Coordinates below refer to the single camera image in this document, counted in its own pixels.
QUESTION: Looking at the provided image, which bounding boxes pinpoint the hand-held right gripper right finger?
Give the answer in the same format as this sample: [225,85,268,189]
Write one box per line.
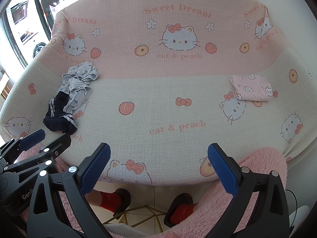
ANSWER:
[207,142,290,238]

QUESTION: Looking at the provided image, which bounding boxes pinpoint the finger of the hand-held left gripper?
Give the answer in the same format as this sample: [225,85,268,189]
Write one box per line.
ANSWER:
[0,133,72,176]
[0,129,46,164]

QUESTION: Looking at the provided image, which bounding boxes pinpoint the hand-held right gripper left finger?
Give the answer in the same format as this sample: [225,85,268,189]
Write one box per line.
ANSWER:
[27,142,112,238]

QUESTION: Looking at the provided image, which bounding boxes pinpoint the navy shorts with white stripes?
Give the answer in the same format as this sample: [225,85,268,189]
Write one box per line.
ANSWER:
[43,91,78,134]

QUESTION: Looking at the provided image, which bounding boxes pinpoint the black slipper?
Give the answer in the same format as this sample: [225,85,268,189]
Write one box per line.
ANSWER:
[113,188,132,219]
[164,193,194,227]

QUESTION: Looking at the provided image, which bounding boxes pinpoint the pink fluffy robe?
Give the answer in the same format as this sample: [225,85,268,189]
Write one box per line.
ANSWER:
[17,147,289,238]

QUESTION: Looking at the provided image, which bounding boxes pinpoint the light grey printed garment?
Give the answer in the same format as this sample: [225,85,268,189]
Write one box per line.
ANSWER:
[61,61,99,114]

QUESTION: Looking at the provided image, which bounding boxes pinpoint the pink printed folded garment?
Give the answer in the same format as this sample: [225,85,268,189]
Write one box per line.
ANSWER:
[230,74,273,102]

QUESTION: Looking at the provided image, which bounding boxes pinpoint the white plastic object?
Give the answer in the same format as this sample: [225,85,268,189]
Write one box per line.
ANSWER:
[288,204,311,231]

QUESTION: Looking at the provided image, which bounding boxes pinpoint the pink and white printed blanket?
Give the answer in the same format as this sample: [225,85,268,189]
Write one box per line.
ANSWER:
[0,0,317,184]

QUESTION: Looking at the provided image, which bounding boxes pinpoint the glass window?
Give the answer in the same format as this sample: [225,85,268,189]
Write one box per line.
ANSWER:
[0,0,56,67]

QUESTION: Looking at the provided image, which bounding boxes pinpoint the gold wire stool frame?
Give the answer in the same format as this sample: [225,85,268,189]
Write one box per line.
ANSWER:
[103,204,166,233]

